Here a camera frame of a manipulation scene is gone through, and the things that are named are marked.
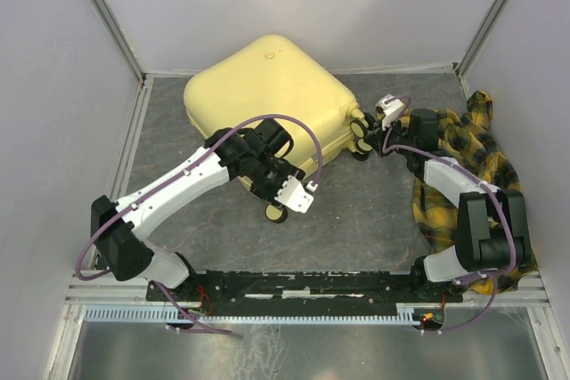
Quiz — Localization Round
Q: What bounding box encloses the yellow suitcase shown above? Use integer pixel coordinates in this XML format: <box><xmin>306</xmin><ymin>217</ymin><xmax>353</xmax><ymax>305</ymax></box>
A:
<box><xmin>183</xmin><ymin>36</ymin><xmax>368</xmax><ymax>222</ymax></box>

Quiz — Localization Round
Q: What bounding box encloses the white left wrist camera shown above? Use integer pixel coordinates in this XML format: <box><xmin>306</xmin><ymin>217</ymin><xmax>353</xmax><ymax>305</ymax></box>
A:
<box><xmin>274</xmin><ymin>175</ymin><xmax>318</xmax><ymax>214</ymax></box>

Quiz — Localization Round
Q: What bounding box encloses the blue slotted cable duct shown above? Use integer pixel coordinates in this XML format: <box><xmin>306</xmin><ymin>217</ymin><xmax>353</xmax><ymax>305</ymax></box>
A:
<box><xmin>84</xmin><ymin>297</ymin><xmax>443</xmax><ymax>326</ymax></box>

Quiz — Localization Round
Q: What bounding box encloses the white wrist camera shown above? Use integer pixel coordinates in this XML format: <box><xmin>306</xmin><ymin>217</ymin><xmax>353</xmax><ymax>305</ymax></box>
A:
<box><xmin>375</xmin><ymin>94</ymin><xmax>409</xmax><ymax>130</ymax></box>
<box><xmin>274</xmin><ymin>175</ymin><xmax>318</xmax><ymax>214</ymax></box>

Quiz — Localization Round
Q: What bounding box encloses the yellow plaid shirt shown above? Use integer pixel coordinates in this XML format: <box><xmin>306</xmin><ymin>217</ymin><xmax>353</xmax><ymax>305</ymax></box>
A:
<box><xmin>412</xmin><ymin>91</ymin><xmax>537</xmax><ymax>295</ymax></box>

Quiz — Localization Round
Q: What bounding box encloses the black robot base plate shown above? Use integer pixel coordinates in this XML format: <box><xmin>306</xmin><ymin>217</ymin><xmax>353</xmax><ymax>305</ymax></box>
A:
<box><xmin>170</xmin><ymin>270</ymin><xmax>462</xmax><ymax>314</ymax></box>

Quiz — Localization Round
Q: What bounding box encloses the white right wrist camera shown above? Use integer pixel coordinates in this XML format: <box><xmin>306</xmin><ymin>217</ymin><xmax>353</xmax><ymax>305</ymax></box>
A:
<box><xmin>375</xmin><ymin>94</ymin><xmax>409</xmax><ymax>130</ymax></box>

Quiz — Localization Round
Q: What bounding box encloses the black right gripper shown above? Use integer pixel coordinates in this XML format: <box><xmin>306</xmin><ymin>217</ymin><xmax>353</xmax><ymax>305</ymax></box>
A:
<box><xmin>366</xmin><ymin>114</ymin><xmax>416</xmax><ymax>158</ymax></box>

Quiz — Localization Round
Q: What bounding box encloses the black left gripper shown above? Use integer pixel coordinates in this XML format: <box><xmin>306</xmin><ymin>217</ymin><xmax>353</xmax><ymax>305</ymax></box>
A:
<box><xmin>248</xmin><ymin>154</ymin><xmax>304</xmax><ymax>211</ymax></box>

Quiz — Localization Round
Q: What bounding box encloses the right aluminium frame post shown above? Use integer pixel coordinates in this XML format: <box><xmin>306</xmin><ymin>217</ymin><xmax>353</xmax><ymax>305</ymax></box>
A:
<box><xmin>454</xmin><ymin>0</ymin><xmax>509</xmax><ymax>77</ymax></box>

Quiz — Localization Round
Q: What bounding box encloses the left aluminium frame post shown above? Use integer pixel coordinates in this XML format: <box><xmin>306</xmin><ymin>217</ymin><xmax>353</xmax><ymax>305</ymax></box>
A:
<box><xmin>61</xmin><ymin>0</ymin><xmax>146</xmax><ymax>81</ymax></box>

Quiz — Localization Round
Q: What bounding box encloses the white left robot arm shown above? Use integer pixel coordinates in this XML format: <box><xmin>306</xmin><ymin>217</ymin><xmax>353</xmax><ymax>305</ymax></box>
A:
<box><xmin>91</xmin><ymin>118</ymin><xmax>314</xmax><ymax>300</ymax></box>

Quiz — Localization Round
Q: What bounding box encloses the aluminium frame post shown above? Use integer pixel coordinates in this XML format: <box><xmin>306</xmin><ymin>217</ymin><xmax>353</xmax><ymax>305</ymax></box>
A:
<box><xmin>454</xmin><ymin>0</ymin><xmax>509</xmax><ymax>77</ymax></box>
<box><xmin>61</xmin><ymin>0</ymin><xmax>146</xmax><ymax>81</ymax></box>

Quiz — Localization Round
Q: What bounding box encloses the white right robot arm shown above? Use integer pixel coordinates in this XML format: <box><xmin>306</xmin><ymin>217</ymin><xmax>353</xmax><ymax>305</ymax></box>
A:
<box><xmin>364</xmin><ymin>101</ymin><xmax>536</xmax><ymax>301</ymax></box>

